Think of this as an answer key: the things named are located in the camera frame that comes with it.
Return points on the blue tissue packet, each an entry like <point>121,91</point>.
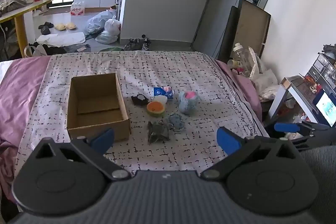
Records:
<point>160,91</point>

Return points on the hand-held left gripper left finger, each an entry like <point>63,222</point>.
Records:
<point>103,140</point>

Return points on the dark grey cloth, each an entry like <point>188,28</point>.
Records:
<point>157,132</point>

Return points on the tablet with lit screen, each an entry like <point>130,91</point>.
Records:
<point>326,108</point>

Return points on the clear plastic bag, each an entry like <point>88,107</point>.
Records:
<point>106,38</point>

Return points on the brown folded board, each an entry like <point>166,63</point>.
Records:
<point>252,27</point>

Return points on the orange green melon plush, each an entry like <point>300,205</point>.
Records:
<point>155,108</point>

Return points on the person's right forearm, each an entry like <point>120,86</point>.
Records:
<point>323,179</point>

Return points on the black clothes on floor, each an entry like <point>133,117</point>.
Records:
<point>56,50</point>

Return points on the yellow slipper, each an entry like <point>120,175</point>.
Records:
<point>71,26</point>
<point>60,27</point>

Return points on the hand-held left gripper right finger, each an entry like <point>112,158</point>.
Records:
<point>227,142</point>

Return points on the white black printed bedsheet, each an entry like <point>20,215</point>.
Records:
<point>183,71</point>

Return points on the white plastic bag red print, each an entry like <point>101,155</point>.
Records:
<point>113,26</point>

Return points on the small white side table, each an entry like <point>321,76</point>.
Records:
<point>291,87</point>

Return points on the white tote bag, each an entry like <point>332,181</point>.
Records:
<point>35,50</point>

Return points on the brown cardboard box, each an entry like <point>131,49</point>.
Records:
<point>97,108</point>

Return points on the black slipper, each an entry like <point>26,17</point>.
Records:
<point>45,30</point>
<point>47,25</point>

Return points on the blue pink fluffy ball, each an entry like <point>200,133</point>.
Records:
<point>188,103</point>

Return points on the clear plastic bottle white cap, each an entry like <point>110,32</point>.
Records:
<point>242,58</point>

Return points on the grey plastic bag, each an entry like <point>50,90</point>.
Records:
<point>98,22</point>

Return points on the small drawer organizer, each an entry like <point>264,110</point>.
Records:
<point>321,69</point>

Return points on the white floor cloth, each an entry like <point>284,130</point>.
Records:
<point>60,39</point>

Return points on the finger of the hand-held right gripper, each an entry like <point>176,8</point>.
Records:
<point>287,127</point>

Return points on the grey sneaker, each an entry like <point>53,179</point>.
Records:
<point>146,43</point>
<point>131,44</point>

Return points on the white soft bag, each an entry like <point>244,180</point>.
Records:
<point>161,99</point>

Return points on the white crumpled plastic bag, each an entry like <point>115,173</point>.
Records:
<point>265,82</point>

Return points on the dark cloth pile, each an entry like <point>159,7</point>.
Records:
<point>13,6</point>

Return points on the yellow legged table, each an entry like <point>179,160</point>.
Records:
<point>18,27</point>

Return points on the small black cloth item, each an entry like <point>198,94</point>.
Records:
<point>139,100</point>

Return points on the pack of water bottles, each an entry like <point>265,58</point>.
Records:
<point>77,9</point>

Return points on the blue knitted scrunchie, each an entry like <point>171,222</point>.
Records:
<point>176,122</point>

